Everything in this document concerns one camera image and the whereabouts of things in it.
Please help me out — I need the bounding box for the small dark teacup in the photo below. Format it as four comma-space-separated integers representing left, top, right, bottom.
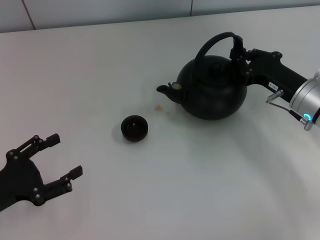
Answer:
120, 114, 149, 143

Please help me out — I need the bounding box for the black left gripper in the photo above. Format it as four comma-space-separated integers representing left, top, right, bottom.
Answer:
0, 133, 84, 212

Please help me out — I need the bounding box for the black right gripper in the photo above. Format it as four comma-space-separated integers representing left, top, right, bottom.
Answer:
229, 41, 309, 103

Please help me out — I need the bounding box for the black cast iron teapot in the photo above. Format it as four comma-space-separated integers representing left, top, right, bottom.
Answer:
156, 31, 248, 121

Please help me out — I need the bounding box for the right wrist cable with plug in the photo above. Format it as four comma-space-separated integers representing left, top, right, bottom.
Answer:
265, 89, 313, 131

